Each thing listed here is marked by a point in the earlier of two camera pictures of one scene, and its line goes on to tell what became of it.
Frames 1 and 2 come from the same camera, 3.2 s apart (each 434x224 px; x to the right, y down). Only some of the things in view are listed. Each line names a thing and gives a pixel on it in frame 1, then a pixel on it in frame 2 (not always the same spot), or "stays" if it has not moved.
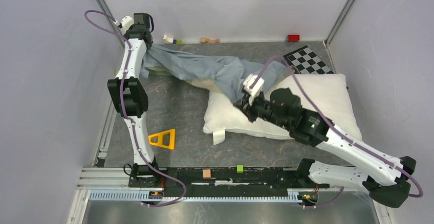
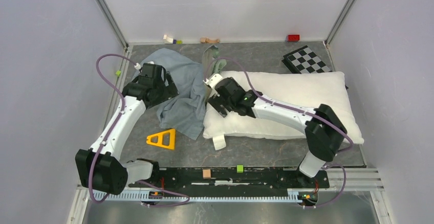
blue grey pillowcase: [228, 73] -> [185, 113]
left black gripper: [149, 46] -> [170, 91]
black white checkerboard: [306, 62] stays
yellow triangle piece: [159, 141] stays
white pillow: [331, 91] stays
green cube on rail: [240, 168] stays
